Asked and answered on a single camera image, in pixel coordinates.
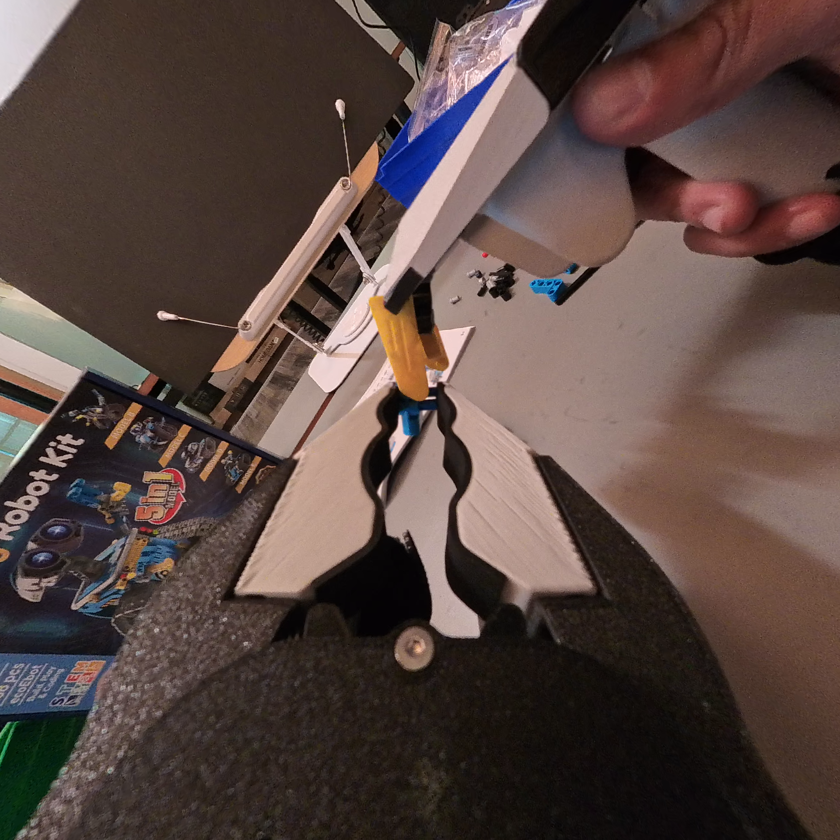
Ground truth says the blue yellow brick assembly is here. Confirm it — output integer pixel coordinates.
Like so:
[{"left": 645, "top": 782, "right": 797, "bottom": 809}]
[{"left": 369, "top": 289, "right": 452, "bottom": 439}]

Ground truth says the green plastic bin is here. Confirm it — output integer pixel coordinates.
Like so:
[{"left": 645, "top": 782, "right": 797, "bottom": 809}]
[{"left": 0, "top": 718, "right": 88, "bottom": 840}]

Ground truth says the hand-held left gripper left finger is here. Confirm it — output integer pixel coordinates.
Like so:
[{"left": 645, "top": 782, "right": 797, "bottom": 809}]
[{"left": 234, "top": 384, "right": 401, "bottom": 599}]

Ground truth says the dark blue toy set box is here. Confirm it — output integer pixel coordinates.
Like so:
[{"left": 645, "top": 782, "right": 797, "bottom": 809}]
[{"left": 0, "top": 369, "right": 284, "bottom": 718}]

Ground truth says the black partition panel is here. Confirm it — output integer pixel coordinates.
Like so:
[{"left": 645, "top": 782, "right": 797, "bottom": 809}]
[{"left": 0, "top": 0, "right": 416, "bottom": 395}]

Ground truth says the clear plastic bags bundle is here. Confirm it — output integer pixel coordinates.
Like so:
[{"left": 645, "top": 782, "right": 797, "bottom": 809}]
[{"left": 407, "top": 0, "right": 547, "bottom": 144}]

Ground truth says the blue plastic bin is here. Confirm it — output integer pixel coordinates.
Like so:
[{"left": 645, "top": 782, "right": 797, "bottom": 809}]
[{"left": 376, "top": 56, "right": 516, "bottom": 212}]

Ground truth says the open instruction booklet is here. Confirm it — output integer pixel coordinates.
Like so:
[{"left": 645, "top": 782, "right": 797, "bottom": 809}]
[{"left": 374, "top": 325, "right": 475, "bottom": 473}]

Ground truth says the white desk lamp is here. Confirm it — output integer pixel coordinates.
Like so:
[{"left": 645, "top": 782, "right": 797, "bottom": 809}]
[{"left": 156, "top": 98, "right": 401, "bottom": 395}]

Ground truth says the pile of loose brick pieces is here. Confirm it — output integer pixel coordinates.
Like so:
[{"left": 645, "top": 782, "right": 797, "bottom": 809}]
[{"left": 449, "top": 249, "right": 584, "bottom": 306}]

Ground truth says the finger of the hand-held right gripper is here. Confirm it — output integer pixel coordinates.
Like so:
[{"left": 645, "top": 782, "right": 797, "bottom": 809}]
[{"left": 382, "top": 56, "right": 552, "bottom": 316}]

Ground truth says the person's right hand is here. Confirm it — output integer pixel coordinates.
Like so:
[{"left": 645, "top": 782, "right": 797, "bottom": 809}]
[{"left": 573, "top": 0, "right": 840, "bottom": 258}]

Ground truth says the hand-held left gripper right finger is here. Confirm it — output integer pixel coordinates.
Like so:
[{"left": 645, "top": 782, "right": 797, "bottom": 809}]
[{"left": 436, "top": 384, "right": 598, "bottom": 621}]

